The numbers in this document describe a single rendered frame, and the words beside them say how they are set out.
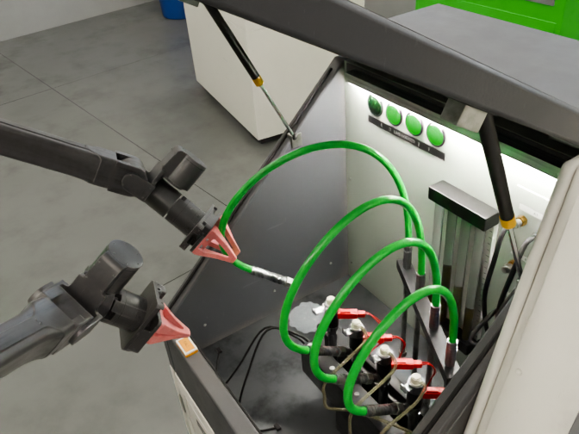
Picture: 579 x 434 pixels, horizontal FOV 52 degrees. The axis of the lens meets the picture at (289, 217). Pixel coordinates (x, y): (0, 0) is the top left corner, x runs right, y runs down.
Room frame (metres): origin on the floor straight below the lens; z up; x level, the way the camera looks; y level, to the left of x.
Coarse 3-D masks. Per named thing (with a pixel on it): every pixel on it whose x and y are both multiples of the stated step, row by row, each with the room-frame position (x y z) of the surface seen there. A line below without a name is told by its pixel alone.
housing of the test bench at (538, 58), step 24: (408, 24) 1.32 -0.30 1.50; (432, 24) 1.30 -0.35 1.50; (456, 24) 1.29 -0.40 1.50; (480, 24) 1.27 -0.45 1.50; (504, 24) 1.26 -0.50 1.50; (456, 48) 1.14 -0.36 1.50; (480, 48) 1.13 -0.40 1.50; (504, 48) 1.12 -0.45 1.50; (528, 48) 1.11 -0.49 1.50; (552, 48) 1.10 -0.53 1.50; (576, 48) 1.08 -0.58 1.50; (504, 72) 1.00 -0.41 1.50; (528, 72) 0.99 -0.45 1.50; (552, 72) 0.98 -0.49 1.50; (576, 72) 0.97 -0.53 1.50; (576, 96) 0.88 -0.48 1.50
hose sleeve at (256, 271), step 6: (252, 270) 0.90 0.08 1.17; (258, 270) 0.91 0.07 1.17; (264, 270) 0.91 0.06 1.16; (258, 276) 0.91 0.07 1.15; (264, 276) 0.91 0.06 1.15; (270, 276) 0.91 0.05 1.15; (276, 276) 0.91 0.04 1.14; (282, 276) 0.92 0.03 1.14; (276, 282) 0.91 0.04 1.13; (282, 282) 0.91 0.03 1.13
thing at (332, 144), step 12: (312, 144) 0.93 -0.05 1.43; (324, 144) 0.93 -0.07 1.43; (336, 144) 0.93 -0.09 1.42; (348, 144) 0.93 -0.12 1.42; (360, 144) 0.94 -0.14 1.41; (288, 156) 0.92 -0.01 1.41; (300, 156) 0.92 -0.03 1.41; (372, 156) 0.94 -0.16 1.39; (264, 168) 0.92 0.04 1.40; (276, 168) 0.92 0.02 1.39; (252, 180) 0.91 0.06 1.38; (396, 180) 0.95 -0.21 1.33; (240, 192) 0.91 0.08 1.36; (228, 204) 0.91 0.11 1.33; (228, 216) 0.90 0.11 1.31; (408, 216) 0.95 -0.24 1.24; (408, 228) 0.95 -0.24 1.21; (240, 264) 0.90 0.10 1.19
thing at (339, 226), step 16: (368, 208) 0.79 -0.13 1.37; (336, 224) 0.77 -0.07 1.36; (416, 224) 0.85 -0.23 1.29; (304, 272) 0.73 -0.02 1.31; (416, 272) 0.87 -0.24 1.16; (416, 288) 0.86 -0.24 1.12; (288, 304) 0.71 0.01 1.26; (288, 336) 0.71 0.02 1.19; (304, 352) 0.72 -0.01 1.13; (320, 352) 0.73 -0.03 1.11; (336, 352) 0.75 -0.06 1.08
